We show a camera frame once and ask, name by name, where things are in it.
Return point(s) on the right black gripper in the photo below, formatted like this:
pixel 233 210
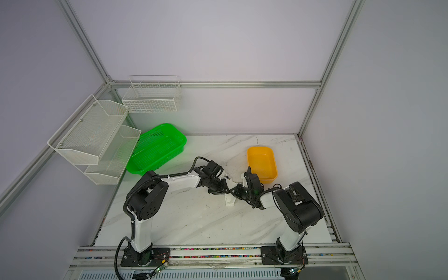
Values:
pixel 238 193

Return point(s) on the white wire wall basket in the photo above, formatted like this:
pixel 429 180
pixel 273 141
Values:
pixel 153 94

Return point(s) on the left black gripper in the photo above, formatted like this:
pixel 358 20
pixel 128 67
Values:
pixel 222 189

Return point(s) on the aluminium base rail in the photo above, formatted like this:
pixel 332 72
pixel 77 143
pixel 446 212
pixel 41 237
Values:
pixel 233 262

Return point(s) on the green plastic basket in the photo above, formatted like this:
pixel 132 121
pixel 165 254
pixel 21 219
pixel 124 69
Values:
pixel 155 148

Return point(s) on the white paper napkin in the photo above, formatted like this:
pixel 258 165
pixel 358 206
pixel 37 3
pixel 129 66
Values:
pixel 230 189

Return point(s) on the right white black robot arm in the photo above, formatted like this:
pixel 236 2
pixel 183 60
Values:
pixel 300 211

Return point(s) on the yellow plastic tray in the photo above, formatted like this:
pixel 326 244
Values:
pixel 262 162

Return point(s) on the lower white mesh shelf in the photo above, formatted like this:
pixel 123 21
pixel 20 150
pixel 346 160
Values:
pixel 113 163

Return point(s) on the upper white mesh shelf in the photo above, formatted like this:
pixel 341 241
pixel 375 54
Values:
pixel 85 137

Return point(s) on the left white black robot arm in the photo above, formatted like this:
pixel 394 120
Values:
pixel 145 200

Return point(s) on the white mesh shelf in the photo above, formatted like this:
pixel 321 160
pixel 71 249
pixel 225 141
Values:
pixel 113 163
pixel 85 137

